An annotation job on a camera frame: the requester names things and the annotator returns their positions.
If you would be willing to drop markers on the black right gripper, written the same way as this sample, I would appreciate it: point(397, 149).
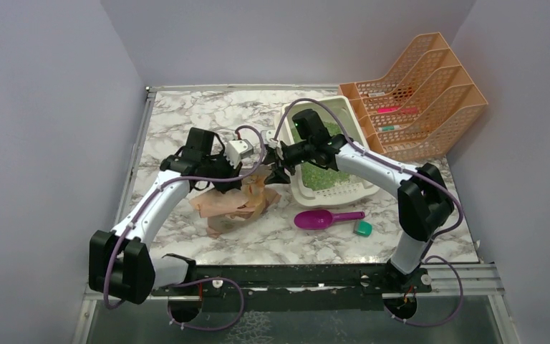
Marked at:
point(278, 175)

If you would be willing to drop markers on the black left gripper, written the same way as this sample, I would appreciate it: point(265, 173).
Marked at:
point(227, 185)

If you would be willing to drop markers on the orange cat litter bag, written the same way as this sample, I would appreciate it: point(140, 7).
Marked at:
point(234, 209)

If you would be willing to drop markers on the magenta plastic litter scoop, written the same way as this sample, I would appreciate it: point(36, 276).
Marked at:
point(319, 219)

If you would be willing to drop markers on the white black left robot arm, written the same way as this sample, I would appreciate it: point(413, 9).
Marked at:
point(120, 264)

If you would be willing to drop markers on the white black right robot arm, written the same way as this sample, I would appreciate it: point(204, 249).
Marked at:
point(424, 202)

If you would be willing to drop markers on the green cat litter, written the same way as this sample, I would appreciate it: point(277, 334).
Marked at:
point(318, 179)

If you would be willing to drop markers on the white plastic litter box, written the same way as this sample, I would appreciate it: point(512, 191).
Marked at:
point(339, 195)

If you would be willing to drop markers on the small green box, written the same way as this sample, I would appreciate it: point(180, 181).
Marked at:
point(362, 228)

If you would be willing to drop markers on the pink marker pen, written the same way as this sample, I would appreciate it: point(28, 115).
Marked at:
point(393, 109)

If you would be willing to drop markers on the green marker pen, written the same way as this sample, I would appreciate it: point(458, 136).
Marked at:
point(389, 128)

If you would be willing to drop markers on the orange mesh file organizer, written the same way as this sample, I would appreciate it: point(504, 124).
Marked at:
point(428, 76)

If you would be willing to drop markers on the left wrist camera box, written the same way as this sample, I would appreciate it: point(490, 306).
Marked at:
point(237, 150)

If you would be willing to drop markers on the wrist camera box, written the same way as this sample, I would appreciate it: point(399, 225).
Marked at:
point(269, 137)
point(237, 150)

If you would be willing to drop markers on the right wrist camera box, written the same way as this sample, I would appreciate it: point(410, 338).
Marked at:
point(269, 137)

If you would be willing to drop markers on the black metal base rail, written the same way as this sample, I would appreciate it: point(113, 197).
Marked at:
point(370, 278)

